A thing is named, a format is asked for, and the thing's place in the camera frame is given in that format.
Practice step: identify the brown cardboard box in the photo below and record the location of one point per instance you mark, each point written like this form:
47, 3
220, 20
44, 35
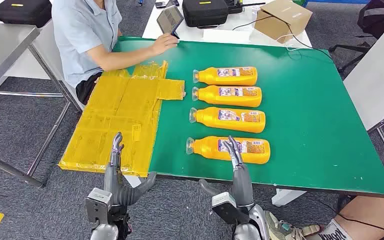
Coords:
278, 23

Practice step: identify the person's bare leg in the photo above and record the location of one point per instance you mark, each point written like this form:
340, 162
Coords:
371, 208

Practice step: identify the white table leg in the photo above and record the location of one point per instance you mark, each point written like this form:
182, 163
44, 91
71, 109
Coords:
133, 180
286, 197

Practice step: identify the pale grey table steel legs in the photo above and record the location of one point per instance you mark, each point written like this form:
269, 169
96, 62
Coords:
374, 76

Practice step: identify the white table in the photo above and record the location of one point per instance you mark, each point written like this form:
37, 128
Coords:
29, 56
192, 33

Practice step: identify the seated person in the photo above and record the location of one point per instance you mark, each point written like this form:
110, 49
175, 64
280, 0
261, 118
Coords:
79, 30

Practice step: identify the grey sneaker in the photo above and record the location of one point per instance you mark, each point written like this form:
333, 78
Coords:
284, 230

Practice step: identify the black case with yellow label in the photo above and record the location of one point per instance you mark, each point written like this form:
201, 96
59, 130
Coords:
205, 13
23, 13

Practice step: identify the yellow taped cardboard mat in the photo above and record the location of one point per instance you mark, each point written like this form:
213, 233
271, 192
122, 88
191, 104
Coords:
112, 109

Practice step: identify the orange detergent bottle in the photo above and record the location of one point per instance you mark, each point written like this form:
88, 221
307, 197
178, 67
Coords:
212, 78
208, 149
212, 96
212, 120

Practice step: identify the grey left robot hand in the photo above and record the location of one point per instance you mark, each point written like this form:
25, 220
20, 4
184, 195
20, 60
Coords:
116, 185

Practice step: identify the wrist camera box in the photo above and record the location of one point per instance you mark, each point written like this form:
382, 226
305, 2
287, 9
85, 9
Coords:
225, 205
97, 205

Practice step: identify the white printed sock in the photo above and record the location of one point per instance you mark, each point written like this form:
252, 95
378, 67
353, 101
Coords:
334, 232

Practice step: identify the person's right hand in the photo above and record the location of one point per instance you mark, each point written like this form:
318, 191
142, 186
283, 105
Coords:
165, 43

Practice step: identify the black handheld radio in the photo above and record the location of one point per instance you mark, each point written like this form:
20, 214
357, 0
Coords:
233, 6

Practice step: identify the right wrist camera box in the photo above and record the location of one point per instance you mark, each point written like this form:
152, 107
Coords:
225, 205

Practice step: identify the person's right forearm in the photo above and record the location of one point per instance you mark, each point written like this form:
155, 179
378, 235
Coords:
125, 58

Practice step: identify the black office chair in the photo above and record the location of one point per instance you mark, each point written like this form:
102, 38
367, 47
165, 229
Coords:
374, 20

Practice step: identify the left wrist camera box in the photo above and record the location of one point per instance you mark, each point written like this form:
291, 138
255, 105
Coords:
97, 205

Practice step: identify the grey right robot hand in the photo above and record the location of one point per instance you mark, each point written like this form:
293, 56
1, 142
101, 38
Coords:
241, 185

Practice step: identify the grey tablet on stand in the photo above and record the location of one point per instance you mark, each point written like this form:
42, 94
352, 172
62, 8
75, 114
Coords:
169, 19

